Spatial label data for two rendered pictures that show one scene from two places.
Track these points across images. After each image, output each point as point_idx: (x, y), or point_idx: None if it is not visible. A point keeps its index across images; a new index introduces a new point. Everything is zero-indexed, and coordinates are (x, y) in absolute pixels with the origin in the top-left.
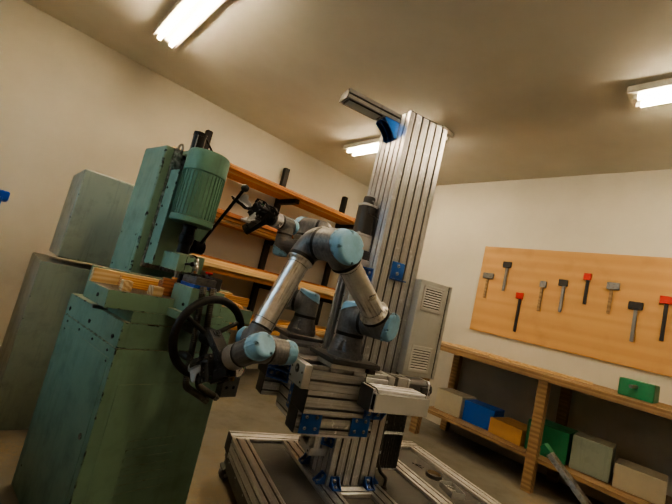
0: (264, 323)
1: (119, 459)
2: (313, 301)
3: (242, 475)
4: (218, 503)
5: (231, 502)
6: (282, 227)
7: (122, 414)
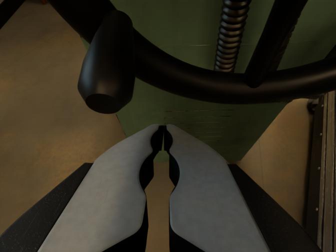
0: None
1: (160, 122)
2: None
3: (329, 148)
4: (293, 140)
5: (308, 144)
6: None
7: (140, 86)
